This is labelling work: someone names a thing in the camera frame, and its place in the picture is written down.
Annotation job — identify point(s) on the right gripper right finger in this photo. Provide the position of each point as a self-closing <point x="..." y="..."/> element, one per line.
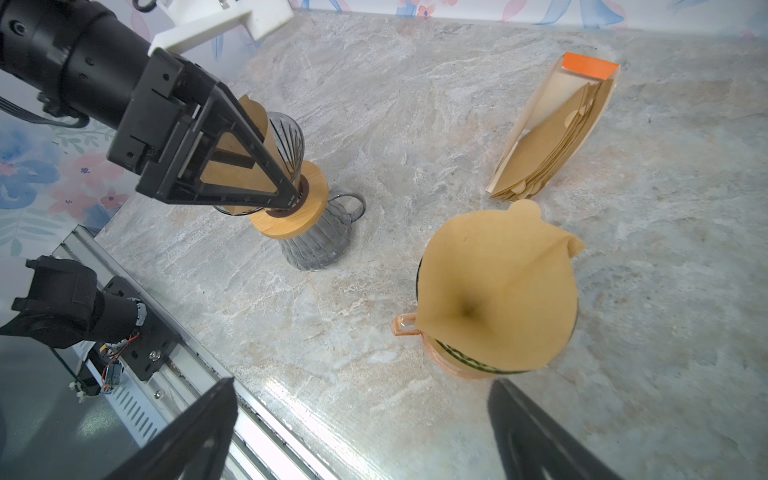
<point x="532" y="445"/>

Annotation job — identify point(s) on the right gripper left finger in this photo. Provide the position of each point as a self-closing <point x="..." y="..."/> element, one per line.
<point x="194" y="446"/>

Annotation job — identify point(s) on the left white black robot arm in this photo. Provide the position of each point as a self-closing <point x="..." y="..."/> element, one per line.
<point x="58" y="310"/>

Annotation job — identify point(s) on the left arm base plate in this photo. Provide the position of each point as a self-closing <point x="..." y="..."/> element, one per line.
<point x="144" y="336"/>

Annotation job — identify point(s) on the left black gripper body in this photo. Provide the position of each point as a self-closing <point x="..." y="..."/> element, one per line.
<point x="87" y="65"/>

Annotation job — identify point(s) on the orange glass carafe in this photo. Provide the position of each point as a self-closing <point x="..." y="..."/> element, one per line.
<point x="445" y="356"/>

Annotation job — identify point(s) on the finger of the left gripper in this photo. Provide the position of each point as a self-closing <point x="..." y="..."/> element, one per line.
<point x="192" y="145"/>

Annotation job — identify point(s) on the orange coffee filter packet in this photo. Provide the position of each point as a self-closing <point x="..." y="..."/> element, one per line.
<point x="558" y="118"/>

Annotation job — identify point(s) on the green glass dripper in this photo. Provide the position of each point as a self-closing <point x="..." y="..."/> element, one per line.
<point x="492" y="317"/>

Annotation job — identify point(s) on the clear grey glass dripper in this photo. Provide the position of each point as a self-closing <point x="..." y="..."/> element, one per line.
<point x="290" y="141"/>

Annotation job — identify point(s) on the clear grey glass pitcher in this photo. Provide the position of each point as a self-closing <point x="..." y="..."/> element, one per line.
<point x="327" y="240"/>

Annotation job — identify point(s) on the aluminium frame rail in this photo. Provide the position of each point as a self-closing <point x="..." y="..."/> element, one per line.
<point x="262" y="447"/>

